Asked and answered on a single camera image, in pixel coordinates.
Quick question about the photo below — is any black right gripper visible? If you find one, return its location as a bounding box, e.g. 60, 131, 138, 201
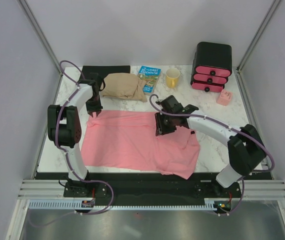
154, 111, 177, 137

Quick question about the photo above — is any pink t shirt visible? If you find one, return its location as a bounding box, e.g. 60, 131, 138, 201
81, 110, 201, 179

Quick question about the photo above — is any beige t shirt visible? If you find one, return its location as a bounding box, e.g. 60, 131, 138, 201
101, 73, 147, 103

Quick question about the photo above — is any yellow mug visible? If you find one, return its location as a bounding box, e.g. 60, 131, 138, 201
165, 68, 181, 89

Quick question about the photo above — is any pink cube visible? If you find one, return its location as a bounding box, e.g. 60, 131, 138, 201
216, 89, 233, 106

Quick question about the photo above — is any black pink drawer unit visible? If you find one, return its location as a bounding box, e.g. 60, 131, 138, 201
190, 41, 232, 93

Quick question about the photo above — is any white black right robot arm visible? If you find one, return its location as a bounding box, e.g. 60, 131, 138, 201
149, 94, 267, 197

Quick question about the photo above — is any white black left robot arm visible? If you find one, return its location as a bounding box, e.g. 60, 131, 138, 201
47, 73, 106, 198

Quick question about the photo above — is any black notebook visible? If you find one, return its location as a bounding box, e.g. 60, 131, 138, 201
82, 65, 131, 80

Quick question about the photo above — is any blue treehouse book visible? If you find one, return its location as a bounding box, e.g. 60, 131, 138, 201
137, 66, 162, 96

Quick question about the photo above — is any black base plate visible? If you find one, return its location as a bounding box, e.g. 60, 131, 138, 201
33, 171, 275, 207

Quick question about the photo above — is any white slotted cable duct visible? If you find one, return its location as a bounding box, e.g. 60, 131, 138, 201
28, 198, 233, 210

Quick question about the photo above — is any aluminium front rail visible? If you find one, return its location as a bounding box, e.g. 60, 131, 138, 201
18, 175, 285, 201

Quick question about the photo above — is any left aluminium frame post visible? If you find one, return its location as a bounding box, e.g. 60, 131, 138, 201
17, 0, 62, 75

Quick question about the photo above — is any aluminium frame post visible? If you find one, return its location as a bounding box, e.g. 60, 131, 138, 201
236, 0, 283, 73
17, 0, 62, 75

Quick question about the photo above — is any right aluminium frame post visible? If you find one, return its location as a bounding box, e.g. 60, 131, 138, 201
236, 0, 283, 73

